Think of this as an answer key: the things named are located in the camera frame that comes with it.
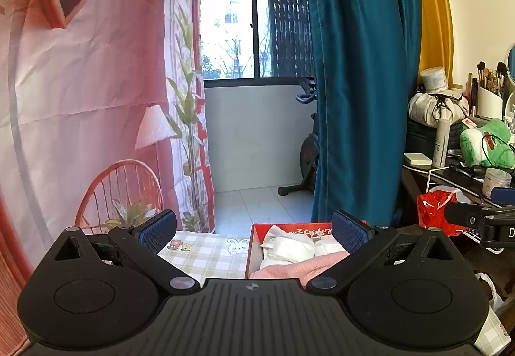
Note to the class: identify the red cardboard box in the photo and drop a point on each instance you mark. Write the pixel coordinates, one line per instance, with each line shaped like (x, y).
(281, 228)

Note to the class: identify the pink towel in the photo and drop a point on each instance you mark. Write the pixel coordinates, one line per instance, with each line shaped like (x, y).
(297, 267)

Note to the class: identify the black case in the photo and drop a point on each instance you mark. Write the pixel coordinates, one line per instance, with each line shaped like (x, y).
(418, 139)

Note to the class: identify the dark dressing table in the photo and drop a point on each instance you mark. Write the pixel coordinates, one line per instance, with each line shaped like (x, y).
(410, 179)

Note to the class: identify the white lidded tub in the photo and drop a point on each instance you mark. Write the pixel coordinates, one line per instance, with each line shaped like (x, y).
(433, 80)

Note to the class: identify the round vanity mirror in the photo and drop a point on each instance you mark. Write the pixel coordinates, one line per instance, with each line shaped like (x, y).
(511, 62)

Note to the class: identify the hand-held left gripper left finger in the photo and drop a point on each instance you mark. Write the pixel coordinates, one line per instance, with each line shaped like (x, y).
(157, 229)

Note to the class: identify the green checked bunny cloth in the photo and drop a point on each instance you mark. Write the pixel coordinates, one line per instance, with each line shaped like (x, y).
(209, 255)

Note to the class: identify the red plastic bag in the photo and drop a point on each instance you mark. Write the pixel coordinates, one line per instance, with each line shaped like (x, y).
(432, 211)

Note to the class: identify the white spray can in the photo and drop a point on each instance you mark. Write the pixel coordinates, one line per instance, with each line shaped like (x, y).
(441, 143)

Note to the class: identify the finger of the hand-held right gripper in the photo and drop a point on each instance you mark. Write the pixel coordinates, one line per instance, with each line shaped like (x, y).
(462, 213)
(503, 196)

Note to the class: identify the white brush holder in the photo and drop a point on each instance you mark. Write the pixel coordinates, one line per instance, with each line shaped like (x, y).
(489, 102)

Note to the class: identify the cream notepad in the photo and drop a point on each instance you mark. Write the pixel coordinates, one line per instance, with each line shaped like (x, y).
(417, 159)

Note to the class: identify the bunch of makeup brushes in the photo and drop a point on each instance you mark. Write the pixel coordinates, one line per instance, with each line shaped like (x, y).
(483, 76)

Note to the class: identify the green plush toy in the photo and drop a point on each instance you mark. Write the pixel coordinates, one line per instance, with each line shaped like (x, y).
(474, 147)

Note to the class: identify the clear jar with white lid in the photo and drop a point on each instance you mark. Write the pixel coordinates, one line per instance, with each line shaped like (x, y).
(497, 183)

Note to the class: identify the pink printed backdrop cloth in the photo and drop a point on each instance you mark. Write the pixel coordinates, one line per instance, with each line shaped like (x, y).
(80, 78)

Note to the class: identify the yellow curtain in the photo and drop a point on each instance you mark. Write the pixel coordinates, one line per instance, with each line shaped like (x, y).
(436, 18)

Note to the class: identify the black exercise bike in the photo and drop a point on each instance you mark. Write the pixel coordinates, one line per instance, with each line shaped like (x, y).
(308, 155)

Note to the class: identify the window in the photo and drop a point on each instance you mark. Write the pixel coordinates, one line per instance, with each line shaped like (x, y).
(229, 26)

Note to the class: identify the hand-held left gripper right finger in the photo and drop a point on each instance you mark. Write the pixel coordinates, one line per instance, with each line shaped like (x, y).
(350, 231)

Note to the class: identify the white mesh cloth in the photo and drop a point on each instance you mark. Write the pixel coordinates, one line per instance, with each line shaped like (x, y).
(289, 249)

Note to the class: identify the teal curtain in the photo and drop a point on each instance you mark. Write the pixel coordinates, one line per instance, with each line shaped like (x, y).
(362, 78)

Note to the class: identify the white plastic bag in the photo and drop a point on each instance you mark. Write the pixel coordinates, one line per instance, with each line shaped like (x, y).
(495, 295)

